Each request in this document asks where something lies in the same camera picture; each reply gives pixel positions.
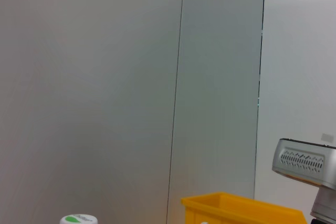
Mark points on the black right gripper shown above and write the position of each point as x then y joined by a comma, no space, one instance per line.
323,221

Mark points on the clear green-label water bottle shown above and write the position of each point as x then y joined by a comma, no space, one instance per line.
78,219

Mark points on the yellow plastic bin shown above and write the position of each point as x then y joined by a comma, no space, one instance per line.
236,208

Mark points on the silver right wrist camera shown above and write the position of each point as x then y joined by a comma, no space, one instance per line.
302,161

